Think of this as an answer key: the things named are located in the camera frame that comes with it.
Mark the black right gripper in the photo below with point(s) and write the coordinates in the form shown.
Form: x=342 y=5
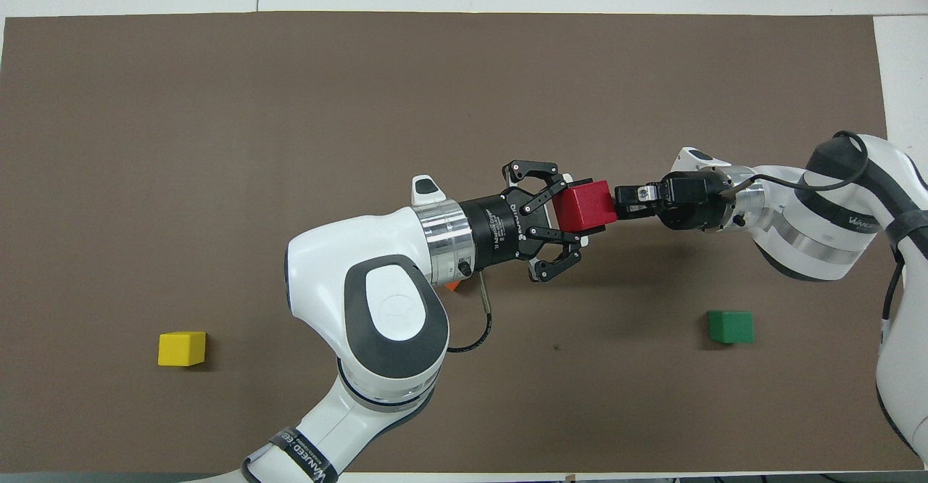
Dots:
x=692 y=204

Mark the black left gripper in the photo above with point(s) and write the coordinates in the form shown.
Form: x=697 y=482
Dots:
x=500 y=229

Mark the red wooden block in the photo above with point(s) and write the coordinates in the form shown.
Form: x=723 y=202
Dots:
x=587 y=206

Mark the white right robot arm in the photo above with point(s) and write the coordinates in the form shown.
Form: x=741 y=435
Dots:
x=819 y=229

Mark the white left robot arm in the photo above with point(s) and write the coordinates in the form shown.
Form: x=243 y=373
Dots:
x=362 y=323

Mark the orange wooden block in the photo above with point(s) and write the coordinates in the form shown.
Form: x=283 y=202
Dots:
x=452 y=286

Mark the green wooden block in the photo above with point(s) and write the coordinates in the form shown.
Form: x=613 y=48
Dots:
x=731 y=327

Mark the yellow wooden block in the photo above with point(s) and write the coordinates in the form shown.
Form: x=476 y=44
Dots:
x=181 y=349

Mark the brown table mat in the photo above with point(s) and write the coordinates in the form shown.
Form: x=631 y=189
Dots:
x=290 y=106

